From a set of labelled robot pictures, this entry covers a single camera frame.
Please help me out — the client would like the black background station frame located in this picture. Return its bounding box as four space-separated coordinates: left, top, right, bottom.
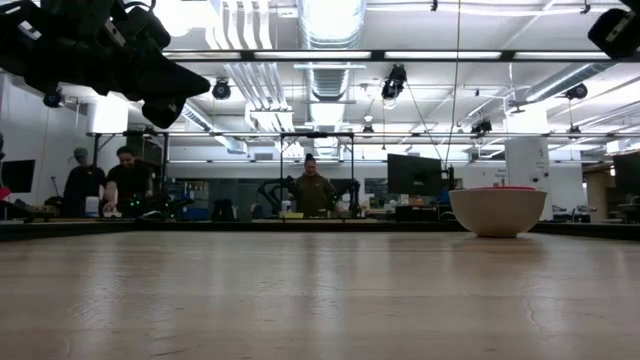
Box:
87 130 357 221

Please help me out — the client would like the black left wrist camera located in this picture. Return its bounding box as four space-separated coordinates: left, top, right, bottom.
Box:
112 2 172 50

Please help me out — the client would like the white ribbed bowl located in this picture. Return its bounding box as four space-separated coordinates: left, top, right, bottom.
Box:
448 186 548 238

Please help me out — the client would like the black backpack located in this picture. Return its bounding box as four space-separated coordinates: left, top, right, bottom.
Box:
210 198 236 222

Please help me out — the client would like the black computer monitor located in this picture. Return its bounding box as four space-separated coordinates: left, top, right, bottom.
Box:
612 151 640 199
387 153 444 197
0 159 37 195

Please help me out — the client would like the white square pillar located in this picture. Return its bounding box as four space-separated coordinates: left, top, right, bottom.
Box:
504 137 554 221

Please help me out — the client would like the silver ceiling duct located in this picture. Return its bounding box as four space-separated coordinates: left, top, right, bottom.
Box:
297 0 369 161

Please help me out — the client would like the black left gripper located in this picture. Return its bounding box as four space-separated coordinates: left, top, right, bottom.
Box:
89 19 212 129

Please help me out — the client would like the black aluminium table frame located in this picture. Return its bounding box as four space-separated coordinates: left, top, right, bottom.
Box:
0 218 640 242

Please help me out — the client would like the person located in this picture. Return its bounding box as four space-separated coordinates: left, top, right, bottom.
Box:
103 145 155 219
62 147 107 219
288 152 337 219

